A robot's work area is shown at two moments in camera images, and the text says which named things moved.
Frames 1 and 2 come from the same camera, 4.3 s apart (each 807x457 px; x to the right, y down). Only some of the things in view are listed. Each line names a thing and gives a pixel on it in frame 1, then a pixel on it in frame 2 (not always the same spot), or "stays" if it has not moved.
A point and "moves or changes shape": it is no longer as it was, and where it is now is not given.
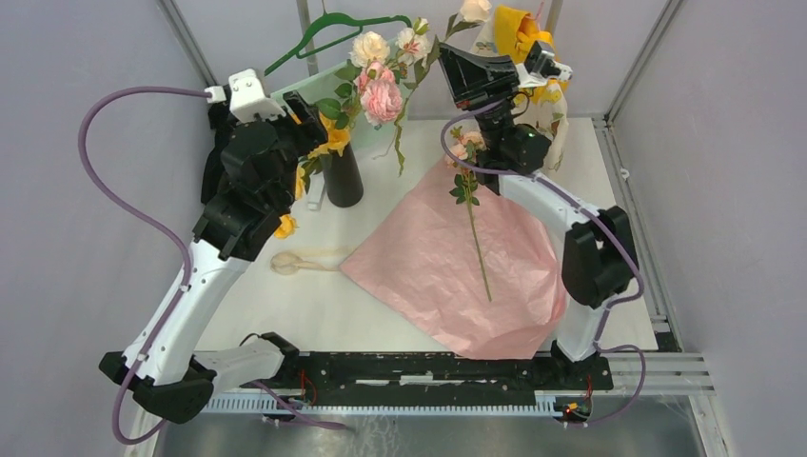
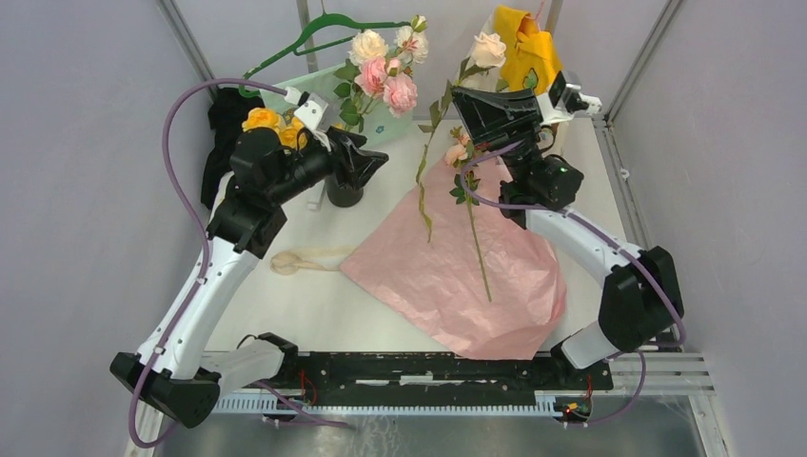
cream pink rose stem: x=369 y=87 moves or changes shape
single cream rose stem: x=471 y=11 -> x=488 y=51
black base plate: x=435 y=370 stays
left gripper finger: x=311 y=132 -> x=342 y=146
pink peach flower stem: x=465 y=152 stays
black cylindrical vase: x=342 y=177 stays
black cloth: x=214 y=177 stays
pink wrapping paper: x=484 y=278 stays
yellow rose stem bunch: x=335 y=138 moves or changes shape
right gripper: x=476 y=82 -> x=488 y=116
